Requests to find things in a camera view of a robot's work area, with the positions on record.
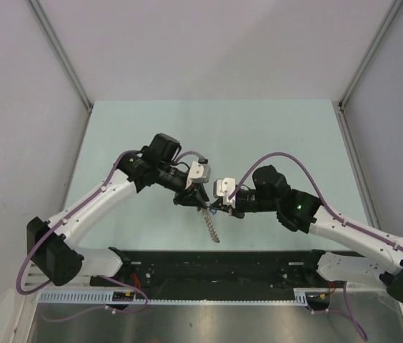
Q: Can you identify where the large metal keyring disc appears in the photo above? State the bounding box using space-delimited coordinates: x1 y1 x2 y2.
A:
201 209 220 244

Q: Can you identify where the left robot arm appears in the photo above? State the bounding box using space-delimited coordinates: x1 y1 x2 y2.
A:
24 133 211 287

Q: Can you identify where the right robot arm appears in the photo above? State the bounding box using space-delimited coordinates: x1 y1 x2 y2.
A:
211 165 403 303

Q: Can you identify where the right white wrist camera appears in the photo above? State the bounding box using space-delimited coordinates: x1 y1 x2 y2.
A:
213 177 236 208

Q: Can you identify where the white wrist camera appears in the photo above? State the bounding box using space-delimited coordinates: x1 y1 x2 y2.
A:
213 177 236 208
186 161 212 188

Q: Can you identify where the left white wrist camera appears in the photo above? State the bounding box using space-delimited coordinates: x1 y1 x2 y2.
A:
186 161 212 188

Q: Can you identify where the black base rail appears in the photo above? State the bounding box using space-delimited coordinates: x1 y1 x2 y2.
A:
89 250 329 301

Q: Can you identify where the white slotted cable duct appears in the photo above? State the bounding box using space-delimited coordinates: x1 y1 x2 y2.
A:
39 289 308 307

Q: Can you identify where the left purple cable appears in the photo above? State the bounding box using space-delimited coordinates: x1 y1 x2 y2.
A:
15 149 208 296

